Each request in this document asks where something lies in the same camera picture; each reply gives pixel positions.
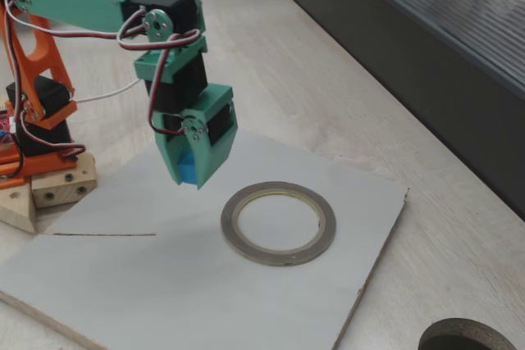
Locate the blue cube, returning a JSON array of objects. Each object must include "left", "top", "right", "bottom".
[{"left": 178, "top": 152, "right": 198, "bottom": 185}]

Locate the wooden base block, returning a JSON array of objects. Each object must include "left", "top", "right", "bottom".
[{"left": 30, "top": 152, "right": 98, "bottom": 208}]

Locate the light grey board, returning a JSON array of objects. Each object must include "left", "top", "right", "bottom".
[{"left": 0, "top": 126, "right": 410, "bottom": 350}]

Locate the wooden wedge block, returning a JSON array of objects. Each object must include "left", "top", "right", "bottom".
[{"left": 0, "top": 181, "right": 37, "bottom": 234}]

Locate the red controller circuit board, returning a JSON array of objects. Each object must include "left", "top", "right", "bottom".
[{"left": 0, "top": 99, "right": 11, "bottom": 148}]

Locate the ribbed translucent partition panel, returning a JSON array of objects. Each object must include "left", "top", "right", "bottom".
[{"left": 249, "top": 0, "right": 525, "bottom": 222}]

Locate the grey tape ring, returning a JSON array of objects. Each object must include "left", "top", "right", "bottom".
[{"left": 220, "top": 180, "right": 337, "bottom": 267}]

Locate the white usb cable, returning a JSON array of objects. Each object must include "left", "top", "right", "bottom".
[{"left": 75, "top": 0, "right": 218, "bottom": 104}]

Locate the red white black base wire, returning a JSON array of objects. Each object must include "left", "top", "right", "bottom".
[{"left": 16, "top": 118, "right": 88, "bottom": 162}]

